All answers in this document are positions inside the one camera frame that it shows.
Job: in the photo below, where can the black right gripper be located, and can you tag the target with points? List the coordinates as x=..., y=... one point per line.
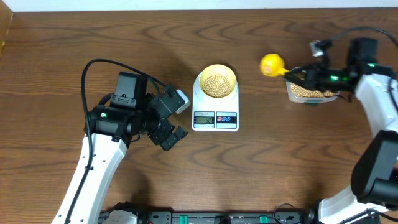
x=311, y=79

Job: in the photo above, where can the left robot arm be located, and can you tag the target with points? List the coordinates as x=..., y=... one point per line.
x=118, y=120

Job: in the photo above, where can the yellow measuring scoop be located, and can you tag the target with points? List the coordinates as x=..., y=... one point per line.
x=272, y=65

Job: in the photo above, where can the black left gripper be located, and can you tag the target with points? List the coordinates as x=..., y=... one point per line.
x=158, y=135

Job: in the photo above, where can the green tape strip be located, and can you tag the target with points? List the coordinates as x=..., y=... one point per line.
x=311, y=103

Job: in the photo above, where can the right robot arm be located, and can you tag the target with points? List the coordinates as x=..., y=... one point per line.
x=373, y=188

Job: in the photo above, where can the soybeans in container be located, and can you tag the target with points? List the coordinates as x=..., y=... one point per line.
x=304, y=93

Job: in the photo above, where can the clear plastic container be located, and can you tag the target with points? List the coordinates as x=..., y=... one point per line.
x=296, y=99

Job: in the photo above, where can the white digital kitchen scale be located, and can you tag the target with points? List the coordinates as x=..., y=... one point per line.
x=215, y=114

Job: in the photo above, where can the soybeans in bowl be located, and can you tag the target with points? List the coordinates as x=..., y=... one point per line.
x=217, y=86

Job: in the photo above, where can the yellow plastic bowl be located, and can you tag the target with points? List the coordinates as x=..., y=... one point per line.
x=218, y=69

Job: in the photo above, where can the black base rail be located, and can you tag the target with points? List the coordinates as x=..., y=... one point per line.
x=128, y=212

